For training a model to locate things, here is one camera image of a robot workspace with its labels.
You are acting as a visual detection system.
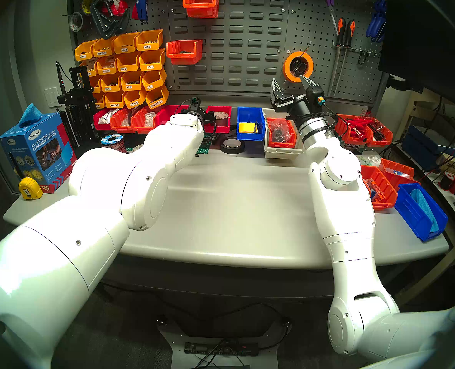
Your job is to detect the dark red wire spool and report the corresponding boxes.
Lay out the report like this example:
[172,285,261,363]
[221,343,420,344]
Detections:
[439,170,455,192]

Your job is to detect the black braided cable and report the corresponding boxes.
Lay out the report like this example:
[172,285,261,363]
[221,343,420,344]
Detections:
[287,110,341,136]

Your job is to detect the red and white tape roll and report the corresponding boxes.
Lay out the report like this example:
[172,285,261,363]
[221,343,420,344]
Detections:
[100,0,129,16]

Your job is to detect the yellow bin labelled M3X8 BRD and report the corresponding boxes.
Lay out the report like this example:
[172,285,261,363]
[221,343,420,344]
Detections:
[92,37,116,58]

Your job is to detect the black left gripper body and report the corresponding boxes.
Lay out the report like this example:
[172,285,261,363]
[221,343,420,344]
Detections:
[180,96,217,135]

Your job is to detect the blue cloth in bin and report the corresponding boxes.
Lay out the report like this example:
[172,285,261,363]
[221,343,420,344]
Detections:
[410,188,441,232]

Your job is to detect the black probe pen with cable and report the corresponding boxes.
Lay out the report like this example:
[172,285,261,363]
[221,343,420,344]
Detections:
[55,61,66,94]

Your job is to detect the cardboard box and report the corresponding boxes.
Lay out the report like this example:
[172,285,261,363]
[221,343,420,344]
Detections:
[439,155,455,176]

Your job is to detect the orange-red wall bin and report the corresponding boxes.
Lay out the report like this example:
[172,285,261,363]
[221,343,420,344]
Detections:
[182,0,221,19]
[166,40,204,65]

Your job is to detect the black tape roll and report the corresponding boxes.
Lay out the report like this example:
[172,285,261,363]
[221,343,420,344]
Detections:
[220,138,246,155]

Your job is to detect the yellow bin labelled M3-8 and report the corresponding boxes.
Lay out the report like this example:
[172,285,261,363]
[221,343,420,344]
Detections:
[119,71,143,92]

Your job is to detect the blue and red hand tool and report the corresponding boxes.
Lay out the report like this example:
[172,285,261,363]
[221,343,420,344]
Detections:
[131,0,154,23]

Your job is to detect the black power strip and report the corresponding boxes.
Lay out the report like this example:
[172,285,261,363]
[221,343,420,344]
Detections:
[184,341,259,357]

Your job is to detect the yellow tape measure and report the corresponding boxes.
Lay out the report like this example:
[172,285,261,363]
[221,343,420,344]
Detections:
[18,177,44,201]

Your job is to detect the red bin with glue sticks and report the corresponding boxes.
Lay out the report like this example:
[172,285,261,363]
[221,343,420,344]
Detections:
[360,165,398,211]

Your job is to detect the yellow bin labelled M2.5-6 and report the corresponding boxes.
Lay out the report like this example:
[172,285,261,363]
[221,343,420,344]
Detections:
[105,91,126,109]

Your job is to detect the yellow bin labelled M3-12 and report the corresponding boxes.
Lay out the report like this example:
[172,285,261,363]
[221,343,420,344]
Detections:
[100,74,122,94]

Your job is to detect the purple handled scissors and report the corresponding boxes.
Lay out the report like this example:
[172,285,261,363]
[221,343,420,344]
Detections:
[320,0,339,34]

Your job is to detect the orange tape roll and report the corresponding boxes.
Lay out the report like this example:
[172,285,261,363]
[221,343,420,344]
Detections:
[283,51,314,83]

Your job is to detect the red tool bundle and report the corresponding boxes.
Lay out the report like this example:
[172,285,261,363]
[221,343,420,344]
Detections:
[345,116,376,140]

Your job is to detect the yellow bin labelled M4-0.7X6 HEX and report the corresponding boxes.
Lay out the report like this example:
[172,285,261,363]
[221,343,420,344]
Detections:
[145,85,170,110]

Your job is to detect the yellow bin labelled M4-6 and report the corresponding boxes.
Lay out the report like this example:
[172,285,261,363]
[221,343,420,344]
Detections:
[115,52,141,73]

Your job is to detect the large blue plastic bin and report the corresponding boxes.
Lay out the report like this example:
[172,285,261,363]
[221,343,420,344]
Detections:
[394,183,449,242]

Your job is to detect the black vise clamp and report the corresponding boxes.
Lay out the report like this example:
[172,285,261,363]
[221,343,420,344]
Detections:
[90,0,131,40]

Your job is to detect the yellow bin labelled M2.5-5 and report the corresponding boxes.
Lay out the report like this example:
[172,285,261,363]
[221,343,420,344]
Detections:
[123,88,147,109]

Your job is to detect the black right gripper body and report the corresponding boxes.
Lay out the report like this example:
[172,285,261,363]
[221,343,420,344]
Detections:
[271,85,327,117]

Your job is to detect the small blue plastic bin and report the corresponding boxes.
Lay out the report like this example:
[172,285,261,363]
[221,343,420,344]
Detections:
[236,107,266,142]

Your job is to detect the grey louvred pegboard panel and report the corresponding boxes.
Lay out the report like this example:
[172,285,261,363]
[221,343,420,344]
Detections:
[67,0,390,105]

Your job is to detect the blue cloth in box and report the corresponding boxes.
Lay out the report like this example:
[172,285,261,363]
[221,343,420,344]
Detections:
[18,104,42,128]

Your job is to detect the black monitor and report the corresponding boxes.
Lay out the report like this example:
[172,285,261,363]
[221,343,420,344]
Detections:
[377,0,455,117]

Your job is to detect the clear bag of black screws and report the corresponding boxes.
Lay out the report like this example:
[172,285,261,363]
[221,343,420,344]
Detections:
[271,120,293,142]

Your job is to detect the yellow bin labelled M3-4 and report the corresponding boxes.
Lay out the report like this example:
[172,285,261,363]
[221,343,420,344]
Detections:
[138,48,166,71]

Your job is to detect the black metal stand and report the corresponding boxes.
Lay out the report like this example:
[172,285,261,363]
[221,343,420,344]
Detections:
[57,66,97,150]

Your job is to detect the yellow bin labelled M3-6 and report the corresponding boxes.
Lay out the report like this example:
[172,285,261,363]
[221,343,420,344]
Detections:
[140,68,168,92]

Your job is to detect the red plastic storage bin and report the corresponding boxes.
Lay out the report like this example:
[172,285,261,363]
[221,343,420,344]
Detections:
[93,109,116,132]
[155,105,184,127]
[204,106,232,135]
[335,115,369,146]
[266,118,297,148]
[361,116,393,148]
[131,107,160,135]
[110,108,137,134]
[378,159,421,190]

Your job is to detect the file with orange-black handle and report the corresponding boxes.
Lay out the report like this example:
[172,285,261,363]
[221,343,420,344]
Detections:
[330,18,346,96]
[336,20,356,96]

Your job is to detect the dark blue crate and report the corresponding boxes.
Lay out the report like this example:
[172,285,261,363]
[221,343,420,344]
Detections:
[401,124,443,165]

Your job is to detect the yellow bin labelled M4X4X6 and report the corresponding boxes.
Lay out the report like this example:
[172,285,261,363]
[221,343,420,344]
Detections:
[95,56,118,75]

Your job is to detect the green cutting mat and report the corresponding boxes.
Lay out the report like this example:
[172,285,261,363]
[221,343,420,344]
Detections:
[195,134,214,155]

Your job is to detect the blue cleaning cloths box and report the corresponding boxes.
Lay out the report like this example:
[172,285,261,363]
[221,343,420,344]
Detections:
[0,113,77,194]

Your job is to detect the yellow bin labelled M3X6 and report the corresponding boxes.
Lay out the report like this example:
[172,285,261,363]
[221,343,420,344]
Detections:
[135,29,164,52]

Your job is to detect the large beige plastic bin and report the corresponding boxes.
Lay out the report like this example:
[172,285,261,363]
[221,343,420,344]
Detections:
[262,108,306,159]

